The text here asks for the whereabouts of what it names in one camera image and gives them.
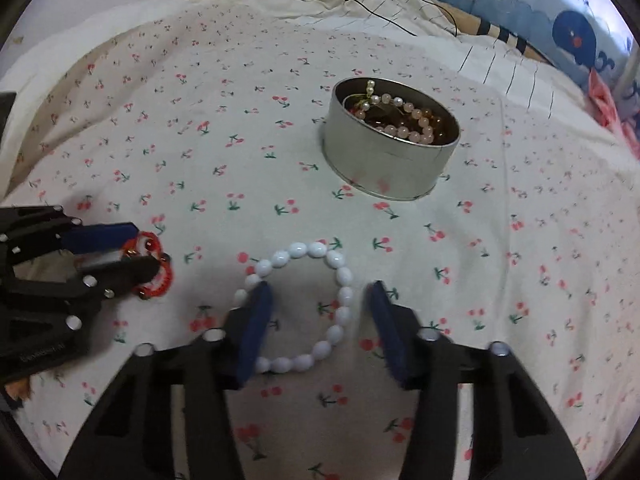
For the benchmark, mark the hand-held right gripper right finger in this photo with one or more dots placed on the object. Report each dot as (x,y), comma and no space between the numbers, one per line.
(387,332)

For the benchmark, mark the round metal tin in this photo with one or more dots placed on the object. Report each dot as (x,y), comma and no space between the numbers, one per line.
(380,165)

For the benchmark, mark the white striped sheet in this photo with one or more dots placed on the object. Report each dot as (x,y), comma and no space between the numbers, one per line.
(520,72)

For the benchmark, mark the dark object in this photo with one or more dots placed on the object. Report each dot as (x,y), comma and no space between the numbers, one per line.
(6,135)

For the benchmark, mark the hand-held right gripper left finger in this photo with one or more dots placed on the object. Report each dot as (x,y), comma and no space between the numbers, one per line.
(255,332)

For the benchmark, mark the cherry print bedsheet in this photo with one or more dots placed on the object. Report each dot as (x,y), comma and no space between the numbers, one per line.
(250,135)

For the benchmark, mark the whale print pillow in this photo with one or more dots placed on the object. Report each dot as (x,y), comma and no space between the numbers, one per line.
(540,5)

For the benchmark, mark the beige black striped pillow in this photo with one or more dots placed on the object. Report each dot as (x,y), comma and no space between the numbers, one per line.
(500,32)

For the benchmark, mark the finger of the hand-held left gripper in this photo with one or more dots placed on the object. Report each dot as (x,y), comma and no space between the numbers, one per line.
(125,272)
(100,237)

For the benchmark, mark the pink cloth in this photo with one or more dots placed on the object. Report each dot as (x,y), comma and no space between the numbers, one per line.
(612,105)

